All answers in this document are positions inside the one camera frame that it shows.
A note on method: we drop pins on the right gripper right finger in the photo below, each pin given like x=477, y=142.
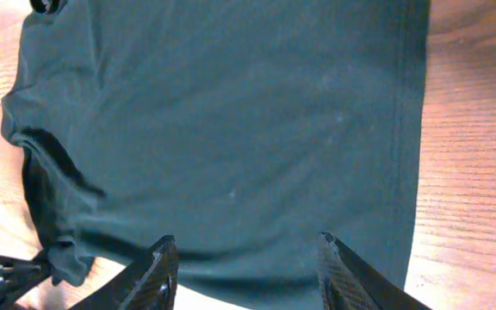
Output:
x=347, y=282

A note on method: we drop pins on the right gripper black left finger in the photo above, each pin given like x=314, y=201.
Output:
x=149, y=283

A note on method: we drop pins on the black t-shirt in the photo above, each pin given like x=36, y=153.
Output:
x=244, y=128

